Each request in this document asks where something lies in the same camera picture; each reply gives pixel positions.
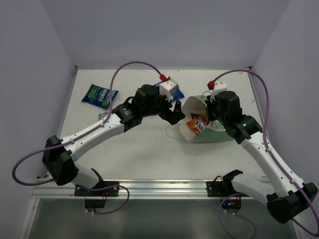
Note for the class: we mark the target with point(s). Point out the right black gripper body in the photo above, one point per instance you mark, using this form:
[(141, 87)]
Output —
[(213, 112)]

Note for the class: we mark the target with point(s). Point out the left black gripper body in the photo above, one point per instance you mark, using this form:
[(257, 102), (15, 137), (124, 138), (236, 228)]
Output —
[(168, 112)]

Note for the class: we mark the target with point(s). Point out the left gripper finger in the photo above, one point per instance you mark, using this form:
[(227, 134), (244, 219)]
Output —
[(174, 117), (177, 108)]

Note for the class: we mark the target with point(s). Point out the green printed paper bag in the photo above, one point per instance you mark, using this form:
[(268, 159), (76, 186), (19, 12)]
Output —
[(196, 106)]

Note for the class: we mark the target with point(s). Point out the orange snack packet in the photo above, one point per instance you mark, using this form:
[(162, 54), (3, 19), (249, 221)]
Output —
[(198, 124)]

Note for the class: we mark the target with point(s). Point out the green mint snack packet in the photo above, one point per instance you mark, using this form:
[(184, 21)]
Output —
[(103, 116)]

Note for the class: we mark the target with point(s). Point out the blue Burts crisps packet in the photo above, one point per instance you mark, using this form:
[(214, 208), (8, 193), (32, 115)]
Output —
[(99, 96)]

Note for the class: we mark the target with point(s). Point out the blue cookie snack packet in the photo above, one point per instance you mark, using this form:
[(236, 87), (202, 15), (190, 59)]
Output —
[(179, 93)]

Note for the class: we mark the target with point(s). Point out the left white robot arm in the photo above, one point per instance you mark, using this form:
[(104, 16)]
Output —
[(61, 154)]

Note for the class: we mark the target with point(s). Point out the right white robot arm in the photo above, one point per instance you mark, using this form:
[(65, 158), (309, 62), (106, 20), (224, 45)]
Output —
[(288, 194)]

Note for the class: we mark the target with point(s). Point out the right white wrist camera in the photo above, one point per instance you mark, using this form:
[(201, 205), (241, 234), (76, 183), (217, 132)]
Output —
[(216, 87)]

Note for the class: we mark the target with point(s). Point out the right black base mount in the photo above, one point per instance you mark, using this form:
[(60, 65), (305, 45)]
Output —
[(221, 187)]

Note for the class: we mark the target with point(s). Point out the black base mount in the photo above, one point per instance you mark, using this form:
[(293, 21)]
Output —
[(221, 187), (96, 200)]

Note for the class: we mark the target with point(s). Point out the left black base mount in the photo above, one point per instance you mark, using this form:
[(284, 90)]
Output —
[(96, 200)]

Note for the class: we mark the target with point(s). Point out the aluminium mounting rail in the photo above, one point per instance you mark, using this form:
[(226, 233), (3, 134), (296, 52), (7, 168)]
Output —
[(139, 189)]

